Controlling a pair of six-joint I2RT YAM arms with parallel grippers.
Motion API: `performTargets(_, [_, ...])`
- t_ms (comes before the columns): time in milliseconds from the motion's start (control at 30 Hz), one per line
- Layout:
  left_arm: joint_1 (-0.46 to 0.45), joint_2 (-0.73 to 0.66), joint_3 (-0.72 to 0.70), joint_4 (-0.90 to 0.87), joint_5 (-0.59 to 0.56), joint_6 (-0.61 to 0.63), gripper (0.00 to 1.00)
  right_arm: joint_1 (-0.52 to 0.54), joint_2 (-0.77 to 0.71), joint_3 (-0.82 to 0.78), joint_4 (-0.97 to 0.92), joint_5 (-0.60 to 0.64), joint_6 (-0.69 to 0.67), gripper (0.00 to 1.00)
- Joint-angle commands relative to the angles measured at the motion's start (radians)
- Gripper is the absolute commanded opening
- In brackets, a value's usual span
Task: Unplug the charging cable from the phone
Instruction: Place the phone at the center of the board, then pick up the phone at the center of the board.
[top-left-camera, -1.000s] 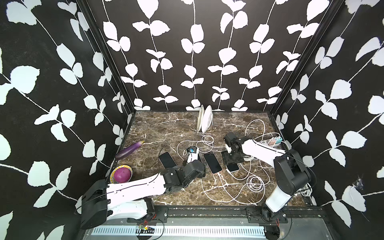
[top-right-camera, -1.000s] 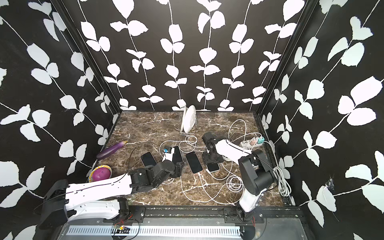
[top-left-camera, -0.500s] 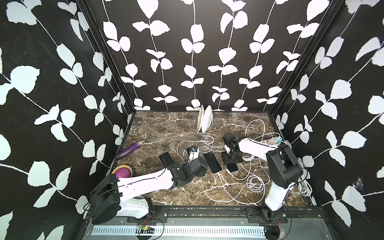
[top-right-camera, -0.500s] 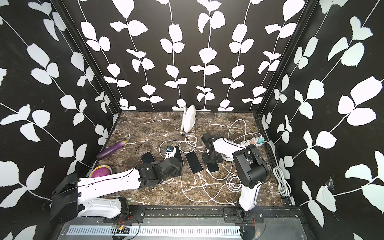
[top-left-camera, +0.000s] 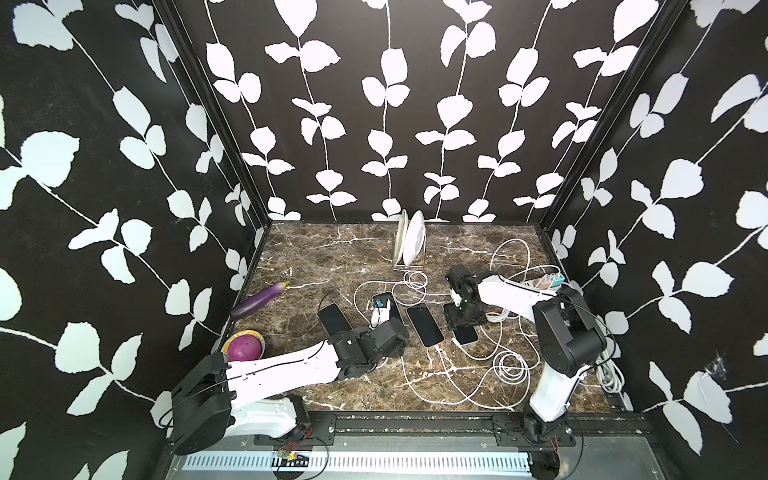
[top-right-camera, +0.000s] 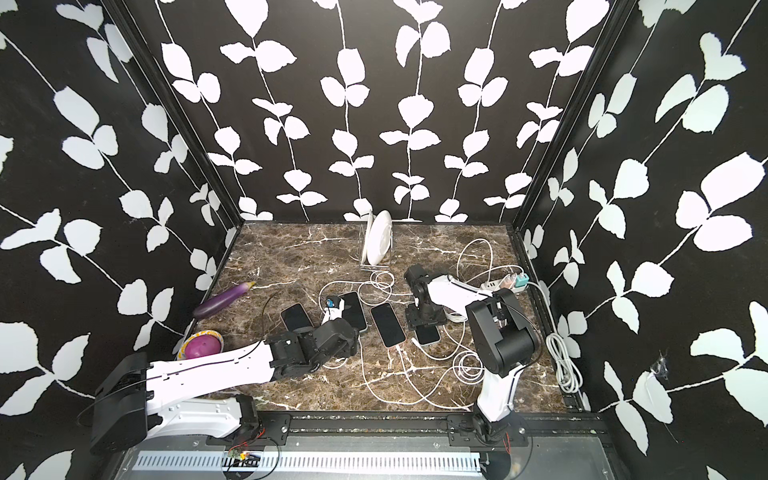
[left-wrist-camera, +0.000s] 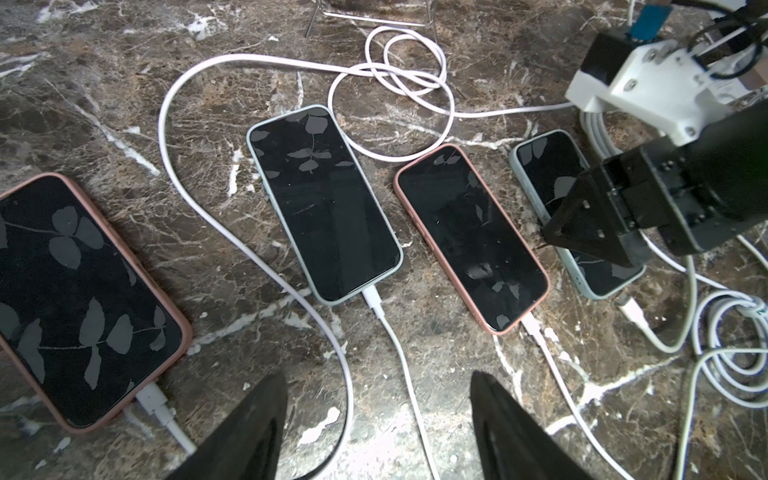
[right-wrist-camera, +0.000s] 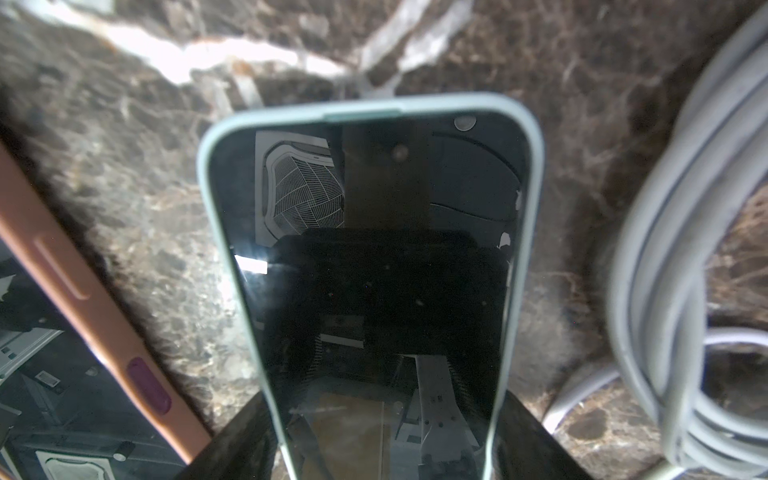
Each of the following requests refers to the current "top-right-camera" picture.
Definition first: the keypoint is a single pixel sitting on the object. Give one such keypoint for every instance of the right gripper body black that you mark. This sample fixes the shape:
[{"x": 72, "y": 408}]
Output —
[{"x": 417, "y": 314}]

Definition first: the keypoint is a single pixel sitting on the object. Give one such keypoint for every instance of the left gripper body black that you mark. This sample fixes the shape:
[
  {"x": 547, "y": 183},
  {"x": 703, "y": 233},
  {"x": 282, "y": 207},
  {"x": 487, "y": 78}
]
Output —
[{"x": 348, "y": 350}]

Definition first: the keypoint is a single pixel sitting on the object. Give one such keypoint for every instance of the black phone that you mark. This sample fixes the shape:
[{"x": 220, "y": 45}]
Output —
[
  {"x": 353, "y": 312},
  {"x": 296, "y": 320},
  {"x": 388, "y": 326},
  {"x": 427, "y": 335}
]

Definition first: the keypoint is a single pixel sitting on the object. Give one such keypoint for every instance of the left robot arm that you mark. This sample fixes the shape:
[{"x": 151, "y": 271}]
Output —
[{"x": 142, "y": 400}]

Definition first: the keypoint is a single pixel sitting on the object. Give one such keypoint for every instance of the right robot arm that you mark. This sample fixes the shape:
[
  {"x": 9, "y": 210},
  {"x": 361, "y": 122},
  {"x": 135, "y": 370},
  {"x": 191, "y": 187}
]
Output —
[{"x": 505, "y": 340}]

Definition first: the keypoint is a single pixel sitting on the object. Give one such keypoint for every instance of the white power strip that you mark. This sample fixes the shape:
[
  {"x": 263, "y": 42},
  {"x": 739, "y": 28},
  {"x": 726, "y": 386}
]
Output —
[{"x": 515, "y": 282}]

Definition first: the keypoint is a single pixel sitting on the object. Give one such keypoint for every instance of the clear plate rack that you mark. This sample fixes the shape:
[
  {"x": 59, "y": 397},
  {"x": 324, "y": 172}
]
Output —
[{"x": 367, "y": 246}]

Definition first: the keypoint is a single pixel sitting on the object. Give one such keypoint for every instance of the white plate in rack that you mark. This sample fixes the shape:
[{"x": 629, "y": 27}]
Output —
[{"x": 379, "y": 237}]

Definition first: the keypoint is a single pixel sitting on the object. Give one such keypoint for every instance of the purple eggplant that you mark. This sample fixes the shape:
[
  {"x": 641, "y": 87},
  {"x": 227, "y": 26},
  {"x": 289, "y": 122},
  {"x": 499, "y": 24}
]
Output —
[{"x": 219, "y": 302}]

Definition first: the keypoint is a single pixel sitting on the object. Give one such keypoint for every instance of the purple onion in bowl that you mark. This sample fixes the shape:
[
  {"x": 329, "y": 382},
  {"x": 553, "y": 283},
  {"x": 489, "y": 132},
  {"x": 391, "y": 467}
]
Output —
[{"x": 202, "y": 346}]

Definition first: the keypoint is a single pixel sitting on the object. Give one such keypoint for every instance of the yellow rimmed bowl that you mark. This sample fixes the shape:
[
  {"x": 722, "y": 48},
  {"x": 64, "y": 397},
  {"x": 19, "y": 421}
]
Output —
[{"x": 180, "y": 354}]

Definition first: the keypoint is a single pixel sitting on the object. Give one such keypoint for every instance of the white perforated strip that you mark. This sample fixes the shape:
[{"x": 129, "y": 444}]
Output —
[{"x": 405, "y": 463}]

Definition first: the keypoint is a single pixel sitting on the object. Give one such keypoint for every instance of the black front rail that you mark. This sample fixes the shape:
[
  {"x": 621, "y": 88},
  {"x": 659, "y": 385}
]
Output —
[{"x": 384, "y": 423}]

